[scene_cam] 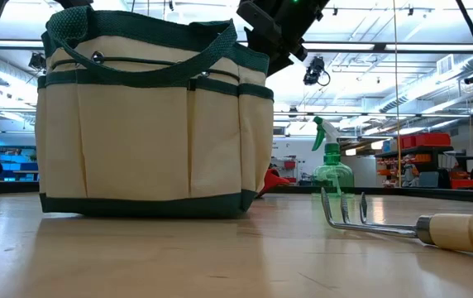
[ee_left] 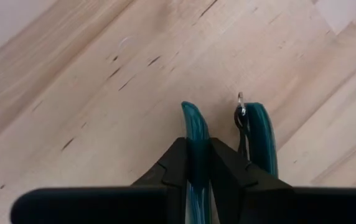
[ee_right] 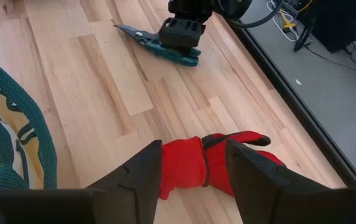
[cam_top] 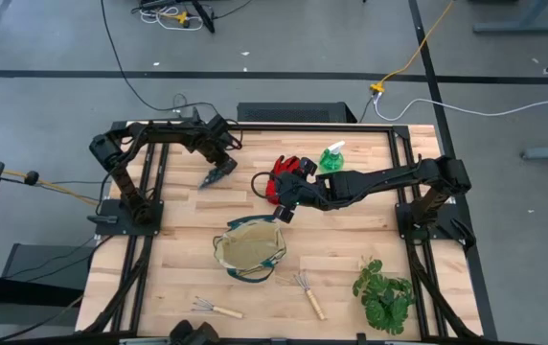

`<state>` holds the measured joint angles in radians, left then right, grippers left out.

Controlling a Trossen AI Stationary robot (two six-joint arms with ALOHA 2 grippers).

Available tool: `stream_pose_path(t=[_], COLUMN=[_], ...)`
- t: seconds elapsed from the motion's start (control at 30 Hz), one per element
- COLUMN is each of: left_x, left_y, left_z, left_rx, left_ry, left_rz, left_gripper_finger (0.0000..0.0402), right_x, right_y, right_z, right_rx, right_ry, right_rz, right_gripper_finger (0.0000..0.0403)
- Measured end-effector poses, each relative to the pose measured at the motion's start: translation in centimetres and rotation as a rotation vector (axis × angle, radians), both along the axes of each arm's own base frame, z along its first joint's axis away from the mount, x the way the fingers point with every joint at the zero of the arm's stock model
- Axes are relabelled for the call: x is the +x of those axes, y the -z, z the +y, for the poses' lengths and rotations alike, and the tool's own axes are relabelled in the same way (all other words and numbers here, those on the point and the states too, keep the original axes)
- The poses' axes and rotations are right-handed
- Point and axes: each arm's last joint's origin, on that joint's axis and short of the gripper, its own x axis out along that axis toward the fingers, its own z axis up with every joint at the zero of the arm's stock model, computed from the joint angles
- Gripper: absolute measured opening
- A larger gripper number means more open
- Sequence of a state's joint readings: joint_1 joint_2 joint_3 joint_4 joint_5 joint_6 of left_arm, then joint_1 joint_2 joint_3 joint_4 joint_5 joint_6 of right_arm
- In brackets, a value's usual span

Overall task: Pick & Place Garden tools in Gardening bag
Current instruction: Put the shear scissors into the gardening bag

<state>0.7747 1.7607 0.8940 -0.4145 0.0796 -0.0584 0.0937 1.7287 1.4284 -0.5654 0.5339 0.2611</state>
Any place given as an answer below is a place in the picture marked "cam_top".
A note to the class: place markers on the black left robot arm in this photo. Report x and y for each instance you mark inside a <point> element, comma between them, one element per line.
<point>159,133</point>

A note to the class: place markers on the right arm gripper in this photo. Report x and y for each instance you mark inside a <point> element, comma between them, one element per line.
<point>298,189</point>

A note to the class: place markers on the red gardening glove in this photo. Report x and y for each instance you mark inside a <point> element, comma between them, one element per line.
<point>286,165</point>

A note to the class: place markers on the black tripod leg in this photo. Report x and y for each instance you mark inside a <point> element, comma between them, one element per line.
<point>204,19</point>

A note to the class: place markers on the green spray bottle white trigger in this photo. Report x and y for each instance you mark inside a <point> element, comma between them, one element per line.
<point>330,162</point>

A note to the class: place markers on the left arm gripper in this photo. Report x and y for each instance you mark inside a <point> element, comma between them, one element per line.
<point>225,162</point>

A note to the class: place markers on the black computer case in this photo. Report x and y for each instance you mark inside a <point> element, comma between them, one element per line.
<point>293,113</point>

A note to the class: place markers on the black aluminium rig frame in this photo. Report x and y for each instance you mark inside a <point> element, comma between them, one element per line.
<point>303,128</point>

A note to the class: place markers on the black rounded device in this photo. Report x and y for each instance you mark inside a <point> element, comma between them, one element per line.
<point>192,334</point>

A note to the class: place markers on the green leafy plant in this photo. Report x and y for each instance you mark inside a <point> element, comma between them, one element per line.
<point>384,297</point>

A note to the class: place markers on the black beam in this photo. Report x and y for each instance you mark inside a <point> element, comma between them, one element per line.
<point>15,290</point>

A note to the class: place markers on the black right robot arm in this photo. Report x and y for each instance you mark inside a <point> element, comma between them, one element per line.
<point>374,179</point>

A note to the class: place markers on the cream and green gardening bag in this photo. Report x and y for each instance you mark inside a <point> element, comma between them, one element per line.
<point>250,246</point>

